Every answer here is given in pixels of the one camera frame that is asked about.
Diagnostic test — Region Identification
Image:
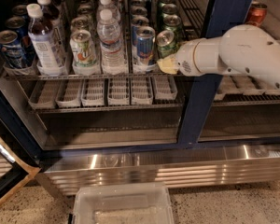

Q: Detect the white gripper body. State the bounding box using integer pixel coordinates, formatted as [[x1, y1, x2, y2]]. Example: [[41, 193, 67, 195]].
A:
[[175, 39, 202, 77]]

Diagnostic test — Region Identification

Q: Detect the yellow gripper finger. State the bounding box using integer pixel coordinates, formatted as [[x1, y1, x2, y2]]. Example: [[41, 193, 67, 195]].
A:
[[157, 54, 179, 75]]

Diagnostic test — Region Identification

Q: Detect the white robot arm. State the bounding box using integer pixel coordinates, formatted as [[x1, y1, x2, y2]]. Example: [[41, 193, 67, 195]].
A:
[[157, 24, 280, 91]]

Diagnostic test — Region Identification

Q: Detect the front blue energy drink can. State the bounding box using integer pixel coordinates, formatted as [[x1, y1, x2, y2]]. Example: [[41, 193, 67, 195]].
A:
[[136, 26, 155, 66]]

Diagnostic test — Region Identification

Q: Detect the blue energy drink can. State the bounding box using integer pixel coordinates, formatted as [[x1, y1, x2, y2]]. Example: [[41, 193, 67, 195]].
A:
[[136, 26, 155, 66], [131, 16, 149, 57]]

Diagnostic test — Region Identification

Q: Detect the orange soda can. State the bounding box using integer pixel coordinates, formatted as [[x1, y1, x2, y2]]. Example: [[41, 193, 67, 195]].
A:
[[245, 3, 267, 27]]

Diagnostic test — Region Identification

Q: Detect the front white patterned can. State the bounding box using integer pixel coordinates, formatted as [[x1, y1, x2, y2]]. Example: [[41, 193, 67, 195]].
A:
[[70, 30, 97, 67]]

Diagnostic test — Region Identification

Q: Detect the white patterned can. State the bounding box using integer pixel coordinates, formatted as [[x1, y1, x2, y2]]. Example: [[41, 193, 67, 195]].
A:
[[70, 30, 97, 67], [70, 16, 90, 32]]

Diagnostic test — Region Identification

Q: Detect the steel fridge base grille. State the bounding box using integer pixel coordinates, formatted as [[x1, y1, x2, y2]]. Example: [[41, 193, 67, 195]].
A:
[[43, 144, 280, 196]]

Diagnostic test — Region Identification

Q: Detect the blue pepsi can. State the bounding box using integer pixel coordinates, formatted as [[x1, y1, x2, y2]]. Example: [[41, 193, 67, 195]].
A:
[[5, 16, 35, 62], [0, 30, 28, 69]]

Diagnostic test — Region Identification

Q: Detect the front blue pepsi can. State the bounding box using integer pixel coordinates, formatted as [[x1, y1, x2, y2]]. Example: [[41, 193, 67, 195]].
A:
[[0, 30, 28, 69]]

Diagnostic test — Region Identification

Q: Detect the open fridge door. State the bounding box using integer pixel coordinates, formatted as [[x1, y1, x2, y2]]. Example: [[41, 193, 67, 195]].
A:
[[0, 107, 41, 215]]

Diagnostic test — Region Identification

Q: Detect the front clear water bottle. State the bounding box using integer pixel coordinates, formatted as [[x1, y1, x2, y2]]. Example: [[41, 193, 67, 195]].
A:
[[97, 9, 124, 68]]

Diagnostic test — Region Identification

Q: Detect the clear water bottle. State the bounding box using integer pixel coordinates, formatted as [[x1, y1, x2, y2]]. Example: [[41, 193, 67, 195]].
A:
[[97, 9, 124, 68], [96, 0, 121, 22]]

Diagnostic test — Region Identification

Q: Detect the front dark juice bottle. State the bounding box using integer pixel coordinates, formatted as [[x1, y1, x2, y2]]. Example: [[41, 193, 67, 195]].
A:
[[26, 4, 64, 68]]

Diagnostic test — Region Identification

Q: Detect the dark juice bottle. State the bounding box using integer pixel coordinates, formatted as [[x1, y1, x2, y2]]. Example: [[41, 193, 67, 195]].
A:
[[37, 0, 65, 47], [26, 4, 64, 68]]

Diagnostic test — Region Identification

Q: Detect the clear plastic bin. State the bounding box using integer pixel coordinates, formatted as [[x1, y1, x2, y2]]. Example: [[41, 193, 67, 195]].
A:
[[71, 182, 175, 224]]

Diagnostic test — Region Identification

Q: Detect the lower wire shelf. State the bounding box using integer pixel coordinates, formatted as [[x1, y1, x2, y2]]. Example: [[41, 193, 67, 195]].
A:
[[29, 77, 280, 114]]

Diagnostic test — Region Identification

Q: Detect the wire shelf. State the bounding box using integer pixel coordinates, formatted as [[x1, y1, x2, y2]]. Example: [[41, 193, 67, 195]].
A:
[[29, 77, 280, 114], [3, 0, 280, 81]]

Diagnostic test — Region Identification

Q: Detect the top wire shelf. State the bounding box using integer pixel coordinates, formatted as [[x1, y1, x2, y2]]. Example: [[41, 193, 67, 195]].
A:
[[3, 0, 280, 81]]

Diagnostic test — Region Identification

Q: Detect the blue fridge door frame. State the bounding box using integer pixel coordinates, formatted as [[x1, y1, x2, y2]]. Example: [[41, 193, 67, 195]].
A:
[[178, 0, 252, 147]]

